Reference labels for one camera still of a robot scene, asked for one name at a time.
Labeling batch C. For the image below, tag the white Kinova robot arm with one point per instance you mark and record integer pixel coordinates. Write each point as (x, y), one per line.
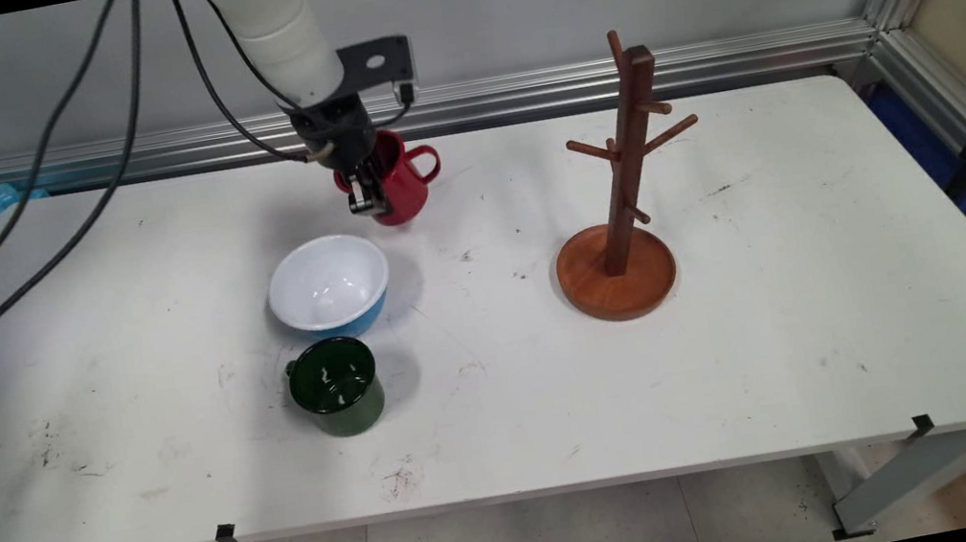
(269, 24)

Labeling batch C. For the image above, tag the white and blue bowl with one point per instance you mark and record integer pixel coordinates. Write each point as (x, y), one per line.
(330, 285)

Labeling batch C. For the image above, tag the brown wooden mug tree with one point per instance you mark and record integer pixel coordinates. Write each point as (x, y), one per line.
(617, 289)

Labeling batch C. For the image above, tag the red enamel mug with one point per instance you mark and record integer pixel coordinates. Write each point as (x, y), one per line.
(403, 182)

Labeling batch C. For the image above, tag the slanting aluminium side rail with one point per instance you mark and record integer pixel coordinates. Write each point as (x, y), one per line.
(924, 85)

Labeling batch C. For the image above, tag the long horizontal aluminium rail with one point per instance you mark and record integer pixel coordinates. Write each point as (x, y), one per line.
(561, 89)

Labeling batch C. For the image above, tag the dark green enamel mug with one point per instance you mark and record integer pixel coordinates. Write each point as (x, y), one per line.
(336, 381)

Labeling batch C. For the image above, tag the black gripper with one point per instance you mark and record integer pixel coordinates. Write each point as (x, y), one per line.
(335, 130)

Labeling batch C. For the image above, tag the grey metal table leg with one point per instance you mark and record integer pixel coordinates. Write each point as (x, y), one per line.
(921, 468)

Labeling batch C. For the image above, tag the black tape tab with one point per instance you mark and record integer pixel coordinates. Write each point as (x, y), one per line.
(226, 535)
(922, 425)

